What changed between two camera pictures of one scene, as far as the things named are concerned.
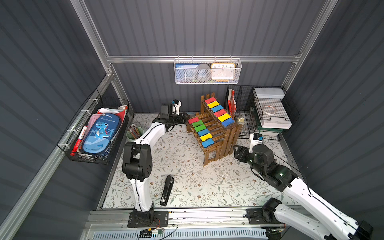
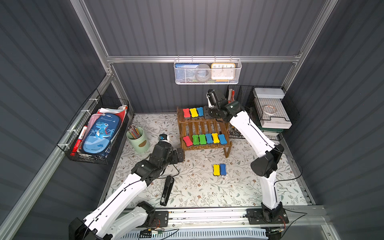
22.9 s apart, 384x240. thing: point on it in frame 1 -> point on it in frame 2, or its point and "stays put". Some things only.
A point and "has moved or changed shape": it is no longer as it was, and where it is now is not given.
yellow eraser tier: x=204 y=137 -> x=215 y=138
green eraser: x=197 y=123 -> x=196 y=141
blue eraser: x=207 y=143 -> x=222 y=139
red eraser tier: x=193 y=120 -> x=187 y=141
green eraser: x=200 y=128 -> x=202 y=139
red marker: x=79 y=141 stays put
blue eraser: x=227 y=123 -> x=223 y=169
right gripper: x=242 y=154 -> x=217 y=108
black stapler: x=170 y=181 stays put
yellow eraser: x=224 y=117 has moved or changed shape
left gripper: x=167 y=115 -> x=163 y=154
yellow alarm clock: x=223 y=71 stays put
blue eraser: x=203 y=132 -> x=209 y=138
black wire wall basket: x=92 y=133 stays put
